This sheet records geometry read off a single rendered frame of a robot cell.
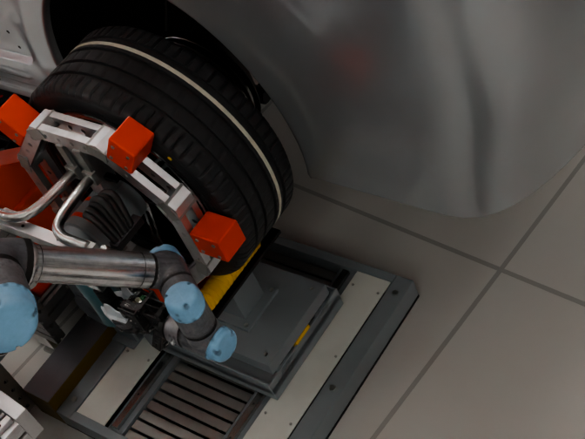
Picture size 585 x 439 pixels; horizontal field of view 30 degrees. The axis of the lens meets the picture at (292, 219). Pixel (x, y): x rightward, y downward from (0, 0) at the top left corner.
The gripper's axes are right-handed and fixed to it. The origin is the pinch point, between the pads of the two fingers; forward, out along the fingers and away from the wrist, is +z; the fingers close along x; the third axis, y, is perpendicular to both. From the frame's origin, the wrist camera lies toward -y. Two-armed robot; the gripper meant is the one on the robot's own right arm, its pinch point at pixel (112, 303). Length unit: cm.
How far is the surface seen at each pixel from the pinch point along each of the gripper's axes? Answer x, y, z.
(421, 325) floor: -65, -83, -24
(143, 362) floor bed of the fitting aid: -17, -75, 46
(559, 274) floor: -96, -83, -54
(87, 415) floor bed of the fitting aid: 5, -75, 51
